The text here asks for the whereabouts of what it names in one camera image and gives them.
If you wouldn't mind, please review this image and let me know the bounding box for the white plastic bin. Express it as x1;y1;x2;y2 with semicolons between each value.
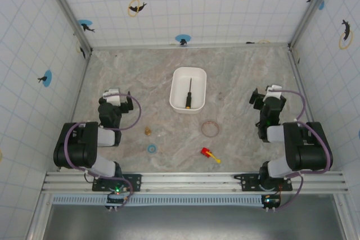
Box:
169;66;208;115

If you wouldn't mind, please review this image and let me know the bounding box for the brown rubber band ring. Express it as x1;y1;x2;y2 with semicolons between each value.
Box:
200;120;221;138

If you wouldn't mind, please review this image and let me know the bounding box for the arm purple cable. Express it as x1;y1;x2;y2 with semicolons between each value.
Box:
269;89;333;212
64;93;142;210

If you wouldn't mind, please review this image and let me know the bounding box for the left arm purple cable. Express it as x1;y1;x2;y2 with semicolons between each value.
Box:
64;93;142;210

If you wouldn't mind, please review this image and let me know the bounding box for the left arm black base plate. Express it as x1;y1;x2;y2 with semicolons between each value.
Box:
92;173;143;193

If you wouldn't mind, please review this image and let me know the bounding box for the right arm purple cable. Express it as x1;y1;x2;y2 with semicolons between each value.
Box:
269;89;333;212

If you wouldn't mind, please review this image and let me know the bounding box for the aluminium frame post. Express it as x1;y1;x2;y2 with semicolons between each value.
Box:
288;0;338;51
40;0;93;55

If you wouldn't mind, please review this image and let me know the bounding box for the white slotted cable duct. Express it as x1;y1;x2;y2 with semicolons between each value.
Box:
52;194;267;207

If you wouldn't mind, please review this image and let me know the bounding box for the aluminium mounting rail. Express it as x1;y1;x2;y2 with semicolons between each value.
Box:
41;170;348;194

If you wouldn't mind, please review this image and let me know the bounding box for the black yellow screwdriver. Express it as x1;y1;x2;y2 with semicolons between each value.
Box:
184;78;194;110

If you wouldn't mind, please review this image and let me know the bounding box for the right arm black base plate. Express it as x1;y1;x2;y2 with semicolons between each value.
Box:
233;173;293;192

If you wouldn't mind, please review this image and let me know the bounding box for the aluminium frame crossbar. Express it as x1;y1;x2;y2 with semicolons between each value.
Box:
90;42;292;52

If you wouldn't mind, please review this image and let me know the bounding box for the red yellow toy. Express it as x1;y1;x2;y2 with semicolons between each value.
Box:
200;147;222;165

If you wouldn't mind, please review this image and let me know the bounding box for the grey metal panel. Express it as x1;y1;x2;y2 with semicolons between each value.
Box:
42;194;348;240

